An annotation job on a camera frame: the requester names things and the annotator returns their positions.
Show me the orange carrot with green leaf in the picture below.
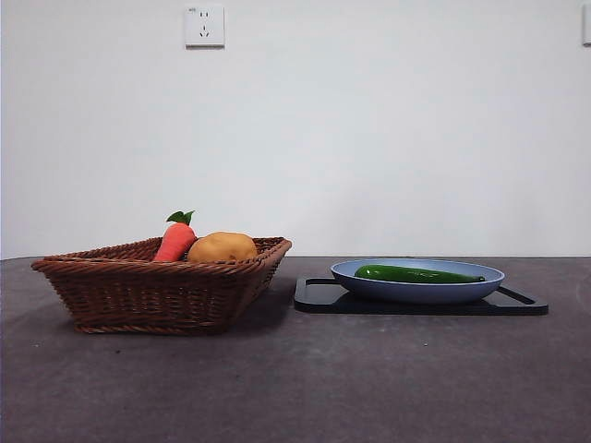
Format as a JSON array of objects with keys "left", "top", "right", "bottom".
[{"left": 151, "top": 210, "right": 197, "bottom": 263}]

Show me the black rectangular tray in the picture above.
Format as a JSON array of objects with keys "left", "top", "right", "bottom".
[{"left": 294, "top": 276, "right": 549, "bottom": 317}]

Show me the white wall socket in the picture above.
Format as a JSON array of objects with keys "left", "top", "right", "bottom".
[{"left": 185, "top": 5, "right": 226, "bottom": 49}]

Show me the blue round plate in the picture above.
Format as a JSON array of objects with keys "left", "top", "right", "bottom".
[{"left": 330, "top": 257, "right": 506, "bottom": 305}]

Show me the tan potato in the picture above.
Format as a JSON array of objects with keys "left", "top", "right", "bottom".
[{"left": 187, "top": 231, "right": 259, "bottom": 264}]

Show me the brown wicker basket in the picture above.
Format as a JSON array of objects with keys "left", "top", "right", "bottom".
[{"left": 30, "top": 236, "right": 294, "bottom": 335}]

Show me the green pepper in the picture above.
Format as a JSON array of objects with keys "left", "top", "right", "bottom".
[{"left": 354, "top": 264, "right": 487, "bottom": 285}]

